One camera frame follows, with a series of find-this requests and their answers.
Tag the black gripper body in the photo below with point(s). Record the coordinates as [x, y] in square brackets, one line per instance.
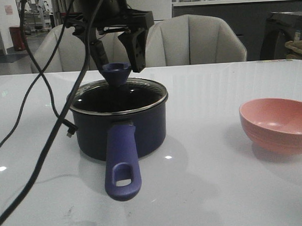
[114, 14]

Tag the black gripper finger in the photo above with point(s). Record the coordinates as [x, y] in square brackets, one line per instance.
[98, 54]
[135, 45]

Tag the glass lid with purple knob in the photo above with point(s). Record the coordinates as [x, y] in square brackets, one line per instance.
[117, 93]

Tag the dark blue saucepan purple handle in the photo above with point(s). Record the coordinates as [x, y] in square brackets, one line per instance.
[120, 140]

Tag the pink bowl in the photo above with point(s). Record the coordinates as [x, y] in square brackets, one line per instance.
[273, 124]

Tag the left grey upholstered chair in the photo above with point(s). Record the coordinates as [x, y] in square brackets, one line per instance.
[70, 54]

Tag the grey upholstered chair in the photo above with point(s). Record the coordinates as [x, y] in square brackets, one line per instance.
[70, 54]
[193, 39]

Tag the white cabinet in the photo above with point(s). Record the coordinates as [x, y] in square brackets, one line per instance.
[162, 9]

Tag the right grey upholstered chair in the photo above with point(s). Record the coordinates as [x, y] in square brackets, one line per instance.
[193, 39]

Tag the red bin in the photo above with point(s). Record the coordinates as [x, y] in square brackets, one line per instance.
[17, 40]

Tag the dark grey counter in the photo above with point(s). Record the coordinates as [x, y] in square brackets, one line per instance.
[247, 18]

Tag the dark appliance at right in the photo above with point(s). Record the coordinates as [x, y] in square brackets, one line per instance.
[280, 28]

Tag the beige cushion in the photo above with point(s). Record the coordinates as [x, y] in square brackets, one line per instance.
[294, 50]

